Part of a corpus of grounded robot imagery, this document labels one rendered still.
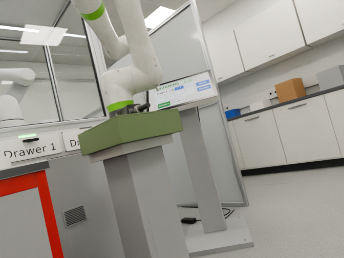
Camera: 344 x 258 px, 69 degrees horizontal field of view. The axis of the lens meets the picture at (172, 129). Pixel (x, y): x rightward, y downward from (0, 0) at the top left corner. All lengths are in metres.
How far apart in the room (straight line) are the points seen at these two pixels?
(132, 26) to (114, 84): 0.26
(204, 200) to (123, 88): 1.08
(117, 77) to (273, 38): 3.13
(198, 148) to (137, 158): 0.85
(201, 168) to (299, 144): 1.92
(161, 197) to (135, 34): 0.70
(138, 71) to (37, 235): 0.72
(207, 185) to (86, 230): 0.85
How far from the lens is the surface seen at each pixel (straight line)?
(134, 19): 1.14
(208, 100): 1.75
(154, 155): 1.12
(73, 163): 1.53
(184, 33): 2.76
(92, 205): 1.56
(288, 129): 3.55
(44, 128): 1.52
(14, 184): 0.85
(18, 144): 1.46
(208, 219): 1.93
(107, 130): 0.99
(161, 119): 1.06
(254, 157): 3.80
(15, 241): 0.87
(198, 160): 1.84
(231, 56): 4.29
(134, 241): 1.16
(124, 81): 1.15
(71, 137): 1.53
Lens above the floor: 0.71
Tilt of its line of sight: 4 degrees up
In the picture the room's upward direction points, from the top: 14 degrees counter-clockwise
